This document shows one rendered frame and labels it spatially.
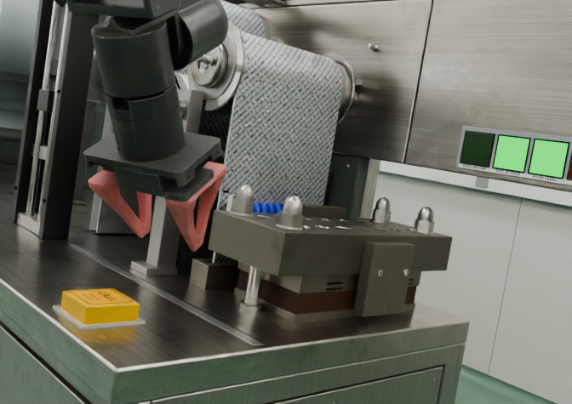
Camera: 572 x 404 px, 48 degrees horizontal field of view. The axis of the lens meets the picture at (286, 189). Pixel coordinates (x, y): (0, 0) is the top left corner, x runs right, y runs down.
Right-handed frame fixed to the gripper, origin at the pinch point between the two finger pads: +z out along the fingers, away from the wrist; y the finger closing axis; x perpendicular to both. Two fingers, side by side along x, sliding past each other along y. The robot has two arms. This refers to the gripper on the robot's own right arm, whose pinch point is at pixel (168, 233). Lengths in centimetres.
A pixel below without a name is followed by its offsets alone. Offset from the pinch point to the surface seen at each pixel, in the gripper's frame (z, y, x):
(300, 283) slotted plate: 23.9, -1.0, -23.7
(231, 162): 14.5, 16.4, -36.6
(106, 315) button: 16.9, 14.0, -2.6
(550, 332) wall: 207, -34, -233
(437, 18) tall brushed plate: 1, -6, -73
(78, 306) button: 15.6, 16.9, -1.4
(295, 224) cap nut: 16.2, 0.6, -26.5
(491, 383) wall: 243, -10, -222
